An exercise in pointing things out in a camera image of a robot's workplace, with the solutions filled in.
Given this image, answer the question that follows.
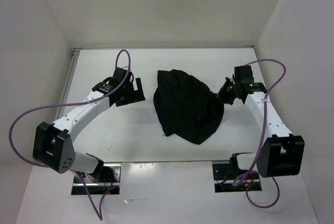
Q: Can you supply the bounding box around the black pleated skirt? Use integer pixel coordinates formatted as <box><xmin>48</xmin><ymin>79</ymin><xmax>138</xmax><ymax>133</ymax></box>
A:
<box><xmin>153</xmin><ymin>69</ymin><xmax>224</xmax><ymax>145</ymax></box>

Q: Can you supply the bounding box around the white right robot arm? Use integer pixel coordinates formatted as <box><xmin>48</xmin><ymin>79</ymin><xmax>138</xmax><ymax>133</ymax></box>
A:
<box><xmin>218</xmin><ymin>65</ymin><xmax>305</xmax><ymax>180</ymax></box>

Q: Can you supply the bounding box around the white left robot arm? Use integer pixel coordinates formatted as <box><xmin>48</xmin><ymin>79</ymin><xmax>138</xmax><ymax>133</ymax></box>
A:
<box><xmin>32</xmin><ymin>67</ymin><xmax>146</xmax><ymax>182</ymax></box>

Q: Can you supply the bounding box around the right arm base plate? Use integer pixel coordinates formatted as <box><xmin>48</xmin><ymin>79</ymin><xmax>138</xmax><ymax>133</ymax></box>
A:
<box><xmin>212</xmin><ymin>158</ymin><xmax>262</xmax><ymax>193</ymax></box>

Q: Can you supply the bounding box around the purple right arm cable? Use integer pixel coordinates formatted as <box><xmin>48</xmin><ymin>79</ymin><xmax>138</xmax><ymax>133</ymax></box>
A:
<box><xmin>233</xmin><ymin>59</ymin><xmax>287</xmax><ymax>209</ymax></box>

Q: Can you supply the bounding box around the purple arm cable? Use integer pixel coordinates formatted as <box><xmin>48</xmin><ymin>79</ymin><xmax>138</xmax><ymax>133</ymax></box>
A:
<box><xmin>233</xmin><ymin>59</ymin><xmax>287</xmax><ymax>209</ymax></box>
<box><xmin>9</xmin><ymin>49</ymin><xmax>132</xmax><ymax>221</ymax></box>

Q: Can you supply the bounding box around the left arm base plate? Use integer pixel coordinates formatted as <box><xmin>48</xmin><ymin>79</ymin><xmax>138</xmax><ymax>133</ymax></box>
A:
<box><xmin>71</xmin><ymin>163</ymin><xmax>122</xmax><ymax>195</ymax></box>

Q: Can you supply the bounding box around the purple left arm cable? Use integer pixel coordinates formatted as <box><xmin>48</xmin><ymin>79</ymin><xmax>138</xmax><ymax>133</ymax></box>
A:
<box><xmin>9</xmin><ymin>49</ymin><xmax>132</xmax><ymax>221</ymax></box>

